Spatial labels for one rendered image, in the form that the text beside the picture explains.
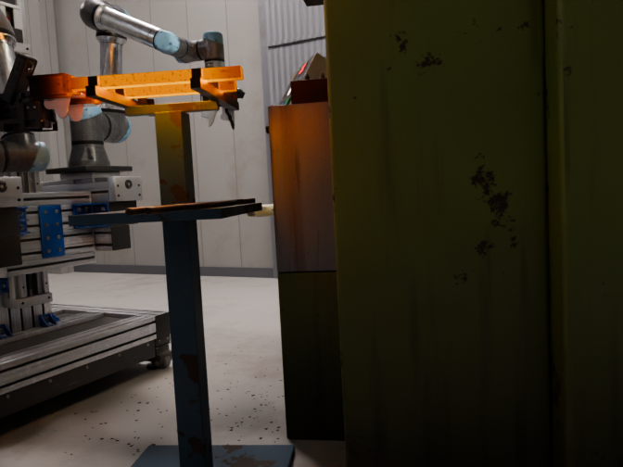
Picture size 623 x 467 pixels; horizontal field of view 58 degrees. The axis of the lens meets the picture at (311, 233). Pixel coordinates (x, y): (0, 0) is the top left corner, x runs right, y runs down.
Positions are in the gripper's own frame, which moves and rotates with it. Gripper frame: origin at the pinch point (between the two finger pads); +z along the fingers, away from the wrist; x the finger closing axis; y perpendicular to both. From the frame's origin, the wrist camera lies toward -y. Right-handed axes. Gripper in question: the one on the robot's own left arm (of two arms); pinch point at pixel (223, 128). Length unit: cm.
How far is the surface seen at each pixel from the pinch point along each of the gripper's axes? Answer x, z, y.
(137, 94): 80, 2, -36
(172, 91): 77, 2, -43
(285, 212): 44, 30, -50
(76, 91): 93, 2, -32
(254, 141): -209, -17, 123
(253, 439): 48, 94, -38
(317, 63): -18.1, -22.3, -31.6
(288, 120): 43, 6, -53
